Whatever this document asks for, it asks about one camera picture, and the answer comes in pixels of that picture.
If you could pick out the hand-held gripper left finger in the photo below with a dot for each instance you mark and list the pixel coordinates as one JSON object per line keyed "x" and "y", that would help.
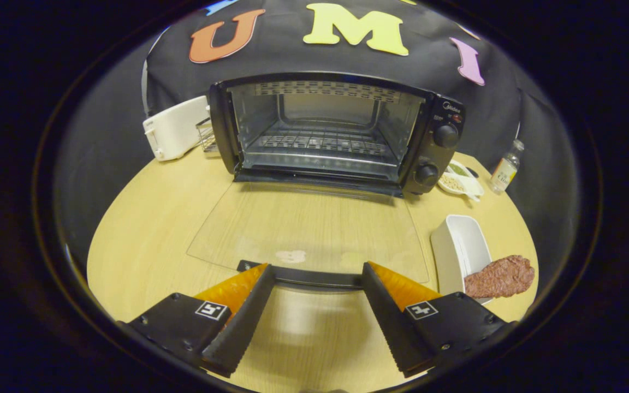
{"x": 243, "y": 327}

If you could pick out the black toaster oven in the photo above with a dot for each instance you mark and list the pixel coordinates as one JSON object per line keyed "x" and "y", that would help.
{"x": 440, "y": 155}

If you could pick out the clear glass bottle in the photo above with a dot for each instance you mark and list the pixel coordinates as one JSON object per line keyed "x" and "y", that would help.
{"x": 504, "y": 172}

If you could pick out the white toaster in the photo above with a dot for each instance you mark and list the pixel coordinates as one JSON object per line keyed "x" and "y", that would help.
{"x": 175, "y": 128}

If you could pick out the brown meat piece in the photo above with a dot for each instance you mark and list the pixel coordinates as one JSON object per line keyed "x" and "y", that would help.
{"x": 500, "y": 277}

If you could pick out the white rectangular tray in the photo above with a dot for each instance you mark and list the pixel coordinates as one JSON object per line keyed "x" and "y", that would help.
{"x": 456, "y": 245}

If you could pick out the white divided grain dish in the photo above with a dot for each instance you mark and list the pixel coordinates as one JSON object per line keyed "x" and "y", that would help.
{"x": 454, "y": 183}

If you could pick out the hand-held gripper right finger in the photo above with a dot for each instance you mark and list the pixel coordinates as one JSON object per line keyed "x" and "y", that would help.
{"x": 391, "y": 327}

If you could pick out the black backdrop cloth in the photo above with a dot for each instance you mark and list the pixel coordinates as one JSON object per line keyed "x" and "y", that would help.
{"x": 282, "y": 60}

